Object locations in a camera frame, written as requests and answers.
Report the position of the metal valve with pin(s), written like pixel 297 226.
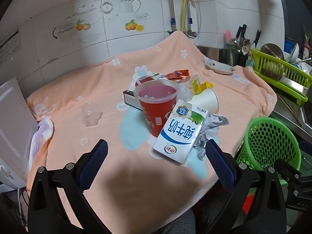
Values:
pixel 191 34

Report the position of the black small box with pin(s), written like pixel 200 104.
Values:
pixel 130 100

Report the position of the grey paper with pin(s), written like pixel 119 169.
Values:
pixel 214 124

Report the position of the clear plastic tube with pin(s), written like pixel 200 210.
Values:
pixel 199 12

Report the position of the yellow snack wrapper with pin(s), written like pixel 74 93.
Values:
pixel 202 87

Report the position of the blue jar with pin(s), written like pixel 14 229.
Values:
pixel 288 43

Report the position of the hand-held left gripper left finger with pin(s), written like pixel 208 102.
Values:
pixel 95 165

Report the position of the metal ladle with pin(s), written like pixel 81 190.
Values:
pixel 234 41

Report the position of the white flower print dish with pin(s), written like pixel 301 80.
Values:
pixel 219 68

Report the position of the teal bottle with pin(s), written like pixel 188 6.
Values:
pixel 249 62

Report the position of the green dish rack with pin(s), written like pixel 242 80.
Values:
pixel 268 65

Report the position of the round metal lid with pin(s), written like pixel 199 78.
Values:
pixel 271 51

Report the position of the green plastic basket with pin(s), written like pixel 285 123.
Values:
pixel 268 139

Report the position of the white plastic bag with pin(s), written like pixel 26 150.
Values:
pixel 40 136

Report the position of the clear plastic cup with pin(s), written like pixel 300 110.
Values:
pixel 91 117

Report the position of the green utensil holder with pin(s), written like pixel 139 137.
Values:
pixel 231 54

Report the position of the white paper cup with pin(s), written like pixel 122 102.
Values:
pixel 204 100

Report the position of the white bowl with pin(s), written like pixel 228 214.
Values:
pixel 295 51

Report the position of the black utensil holder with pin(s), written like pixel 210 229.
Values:
pixel 245 58

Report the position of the peach printed blanket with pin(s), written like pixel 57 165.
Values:
pixel 97 90

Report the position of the person's grey trouser leg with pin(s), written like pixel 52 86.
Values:
pixel 182 221

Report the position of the stainless steel sink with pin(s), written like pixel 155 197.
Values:
pixel 287 117

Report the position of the red plastic cup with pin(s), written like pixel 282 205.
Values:
pixel 153 114

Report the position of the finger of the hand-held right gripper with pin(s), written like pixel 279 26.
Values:
pixel 286 170

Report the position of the white appliance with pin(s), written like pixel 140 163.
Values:
pixel 14 126

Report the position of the white blue milk carton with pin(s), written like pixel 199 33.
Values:
pixel 175 136

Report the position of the large orange snack wrapper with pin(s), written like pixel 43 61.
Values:
pixel 175 74

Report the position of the red plastic stool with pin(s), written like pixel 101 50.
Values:
pixel 249 204

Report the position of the pink brush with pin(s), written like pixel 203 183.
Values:
pixel 227 36

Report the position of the red white small box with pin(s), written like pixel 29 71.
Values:
pixel 146 79

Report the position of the wall chart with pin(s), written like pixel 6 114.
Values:
pixel 8 47

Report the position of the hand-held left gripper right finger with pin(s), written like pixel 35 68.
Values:
pixel 219 165

